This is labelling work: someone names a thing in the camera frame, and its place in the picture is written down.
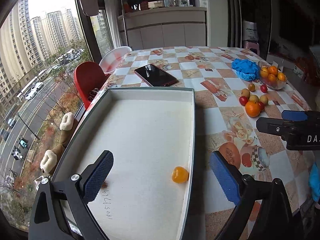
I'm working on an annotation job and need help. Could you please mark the blue crumpled plastic bag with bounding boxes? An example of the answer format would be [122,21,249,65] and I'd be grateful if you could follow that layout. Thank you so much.
[232,59,260,81]

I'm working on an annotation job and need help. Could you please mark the red plastic chair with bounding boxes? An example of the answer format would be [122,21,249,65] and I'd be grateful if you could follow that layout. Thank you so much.
[74,61,110,110]

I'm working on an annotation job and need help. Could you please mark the white shallow box tray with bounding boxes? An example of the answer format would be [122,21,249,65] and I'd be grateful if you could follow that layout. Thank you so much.
[53,87,195,239]

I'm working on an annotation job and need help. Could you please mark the brown fleece boot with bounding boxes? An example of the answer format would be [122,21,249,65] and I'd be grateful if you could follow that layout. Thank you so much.
[59,112,79,148]
[40,144,65,176]

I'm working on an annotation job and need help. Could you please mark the red-cased smartphone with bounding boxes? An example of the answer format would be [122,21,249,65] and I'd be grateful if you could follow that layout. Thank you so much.
[134,64,178,87]

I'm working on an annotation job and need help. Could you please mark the red cherry tomato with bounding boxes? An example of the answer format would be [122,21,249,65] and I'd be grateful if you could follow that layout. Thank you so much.
[239,96,248,106]
[258,101,265,112]
[260,85,268,94]

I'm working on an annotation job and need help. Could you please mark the pink plastic stool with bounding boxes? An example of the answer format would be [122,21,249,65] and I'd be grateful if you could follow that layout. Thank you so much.
[243,41,260,55]

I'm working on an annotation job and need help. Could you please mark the checkered fruit-print tablecloth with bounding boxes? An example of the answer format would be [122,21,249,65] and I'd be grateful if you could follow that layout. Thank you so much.
[106,47,314,239]

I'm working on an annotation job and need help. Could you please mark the brown kiwi fruit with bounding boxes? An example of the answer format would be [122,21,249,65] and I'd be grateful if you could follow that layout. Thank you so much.
[259,95,268,105]
[249,94,259,102]
[241,88,251,98]

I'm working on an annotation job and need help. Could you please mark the white sideboard cabinet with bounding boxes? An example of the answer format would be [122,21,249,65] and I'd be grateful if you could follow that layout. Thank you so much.
[118,7,207,50]

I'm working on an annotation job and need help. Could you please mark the white printed bag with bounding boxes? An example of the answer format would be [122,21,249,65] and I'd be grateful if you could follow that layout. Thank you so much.
[242,21,258,42]

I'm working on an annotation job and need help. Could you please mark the glass fruit bowl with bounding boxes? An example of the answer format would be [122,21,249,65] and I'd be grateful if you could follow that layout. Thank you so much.
[258,61,287,90]

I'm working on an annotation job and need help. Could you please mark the large orange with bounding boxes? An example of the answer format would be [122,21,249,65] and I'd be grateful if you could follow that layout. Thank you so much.
[245,101,261,118]

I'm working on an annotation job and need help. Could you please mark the orange in bowl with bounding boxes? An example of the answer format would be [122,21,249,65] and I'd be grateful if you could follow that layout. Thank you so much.
[267,74,278,86]
[277,72,287,82]
[267,66,278,76]
[260,67,269,79]

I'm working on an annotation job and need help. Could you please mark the yellow cherry tomato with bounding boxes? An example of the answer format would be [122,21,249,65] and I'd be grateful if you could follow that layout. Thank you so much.
[171,166,189,184]
[248,83,255,92]

